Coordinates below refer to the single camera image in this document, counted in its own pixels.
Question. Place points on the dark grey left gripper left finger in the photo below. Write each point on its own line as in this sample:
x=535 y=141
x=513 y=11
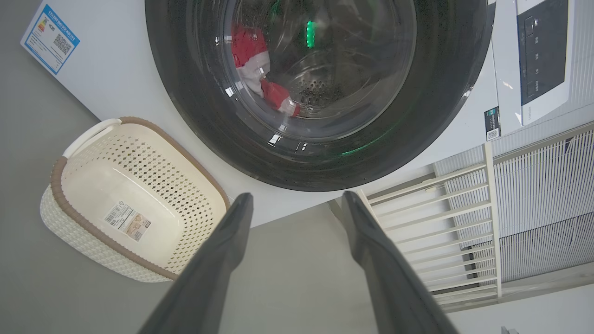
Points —
x=204 y=287

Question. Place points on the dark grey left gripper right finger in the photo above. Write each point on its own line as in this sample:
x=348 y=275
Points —
x=394 y=297

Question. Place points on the black round glass washer door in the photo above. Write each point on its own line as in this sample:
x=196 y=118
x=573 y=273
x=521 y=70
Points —
x=195 y=102

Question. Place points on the red and white garment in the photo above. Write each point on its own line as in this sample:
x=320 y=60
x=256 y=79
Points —
x=248 y=48

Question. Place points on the white printed product label sticker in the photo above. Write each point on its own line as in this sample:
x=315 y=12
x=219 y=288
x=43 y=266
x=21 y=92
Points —
x=127 y=221

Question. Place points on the cream perforated laundry basket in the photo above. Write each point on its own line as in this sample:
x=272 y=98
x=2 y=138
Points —
x=125 y=185

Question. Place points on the white front-load washing machine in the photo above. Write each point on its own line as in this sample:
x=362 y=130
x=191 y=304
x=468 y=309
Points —
x=139 y=93

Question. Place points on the stainless steel washing machine drum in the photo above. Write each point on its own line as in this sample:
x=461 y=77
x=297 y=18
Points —
x=348 y=69

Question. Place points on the cream metal railing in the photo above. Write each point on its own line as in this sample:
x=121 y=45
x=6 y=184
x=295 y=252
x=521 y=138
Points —
x=489 y=208

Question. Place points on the black QR code sticker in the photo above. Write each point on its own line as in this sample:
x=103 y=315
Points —
x=492 y=124

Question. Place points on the blue energy label sticker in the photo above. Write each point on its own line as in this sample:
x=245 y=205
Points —
x=50 y=39

